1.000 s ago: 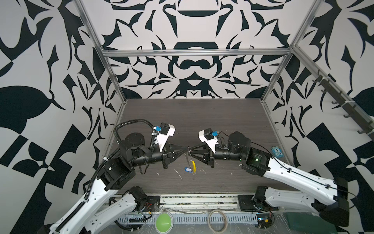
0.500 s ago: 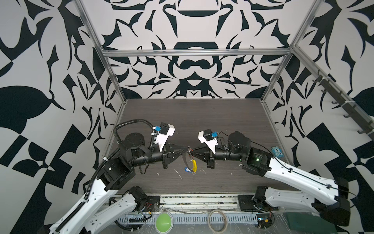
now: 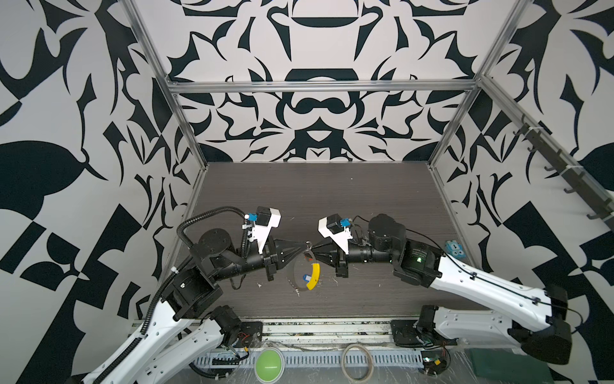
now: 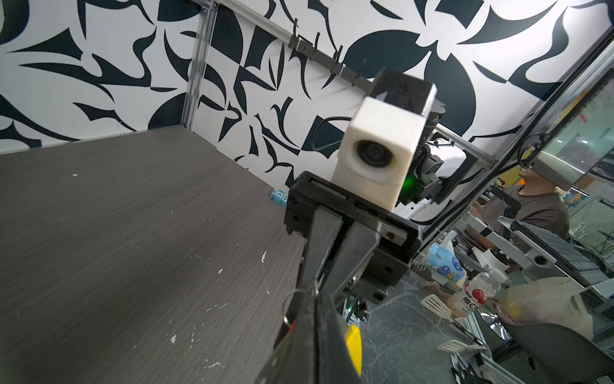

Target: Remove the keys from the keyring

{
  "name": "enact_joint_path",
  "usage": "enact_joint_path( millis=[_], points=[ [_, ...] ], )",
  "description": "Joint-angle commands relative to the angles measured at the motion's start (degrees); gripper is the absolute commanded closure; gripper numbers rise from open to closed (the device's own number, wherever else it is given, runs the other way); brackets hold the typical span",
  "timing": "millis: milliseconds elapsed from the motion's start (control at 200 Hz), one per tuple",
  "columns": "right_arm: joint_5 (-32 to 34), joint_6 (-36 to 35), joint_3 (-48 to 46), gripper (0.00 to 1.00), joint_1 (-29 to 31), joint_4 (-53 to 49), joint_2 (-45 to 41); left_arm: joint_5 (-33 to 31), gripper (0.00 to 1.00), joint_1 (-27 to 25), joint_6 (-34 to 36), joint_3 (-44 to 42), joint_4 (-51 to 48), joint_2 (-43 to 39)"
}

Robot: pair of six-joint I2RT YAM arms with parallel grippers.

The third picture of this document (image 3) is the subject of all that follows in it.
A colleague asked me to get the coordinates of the light blue toy block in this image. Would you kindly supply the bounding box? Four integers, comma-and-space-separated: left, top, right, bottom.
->
445, 240, 466, 259

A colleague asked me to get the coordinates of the dark green cloth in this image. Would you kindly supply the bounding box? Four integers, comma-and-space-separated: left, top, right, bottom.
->
468, 349, 554, 383

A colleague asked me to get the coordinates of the aluminium frame crossbar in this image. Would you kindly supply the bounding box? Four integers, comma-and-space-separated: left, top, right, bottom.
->
167, 79, 476, 94

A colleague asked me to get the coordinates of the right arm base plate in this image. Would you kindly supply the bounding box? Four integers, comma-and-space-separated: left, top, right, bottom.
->
390, 319, 428, 348

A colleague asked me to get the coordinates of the white slotted cable duct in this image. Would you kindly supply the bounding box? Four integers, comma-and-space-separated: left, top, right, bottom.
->
193, 350, 424, 370

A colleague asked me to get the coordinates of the tape roll ring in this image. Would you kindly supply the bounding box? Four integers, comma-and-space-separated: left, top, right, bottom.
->
340, 342, 375, 383

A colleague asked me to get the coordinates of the metal keyring with yellow tag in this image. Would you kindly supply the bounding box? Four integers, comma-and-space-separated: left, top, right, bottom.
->
286, 244, 321, 297

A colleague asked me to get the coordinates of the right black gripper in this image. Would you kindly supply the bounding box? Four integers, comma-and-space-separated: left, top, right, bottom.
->
307, 235, 401, 278

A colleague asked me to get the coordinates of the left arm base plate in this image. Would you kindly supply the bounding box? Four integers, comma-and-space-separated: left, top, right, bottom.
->
232, 321, 263, 349

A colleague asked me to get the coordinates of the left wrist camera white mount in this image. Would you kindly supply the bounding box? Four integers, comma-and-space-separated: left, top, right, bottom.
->
244, 206, 281, 254

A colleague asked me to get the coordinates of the aluminium front rail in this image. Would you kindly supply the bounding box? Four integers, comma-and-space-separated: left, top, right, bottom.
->
126, 314, 481, 354

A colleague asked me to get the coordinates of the green round button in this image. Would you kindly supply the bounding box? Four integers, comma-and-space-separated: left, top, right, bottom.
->
254, 347, 286, 384

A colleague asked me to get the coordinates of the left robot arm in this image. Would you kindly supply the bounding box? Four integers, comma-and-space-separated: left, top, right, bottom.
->
67, 206, 310, 383

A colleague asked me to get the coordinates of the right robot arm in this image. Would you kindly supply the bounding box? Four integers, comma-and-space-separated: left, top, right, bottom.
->
312, 214, 572, 365

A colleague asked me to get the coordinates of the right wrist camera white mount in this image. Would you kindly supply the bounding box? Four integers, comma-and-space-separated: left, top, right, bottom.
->
318, 214, 353, 254

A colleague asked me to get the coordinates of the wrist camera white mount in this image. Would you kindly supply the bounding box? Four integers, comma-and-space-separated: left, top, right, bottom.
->
244, 206, 281, 254
318, 214, 353, 254

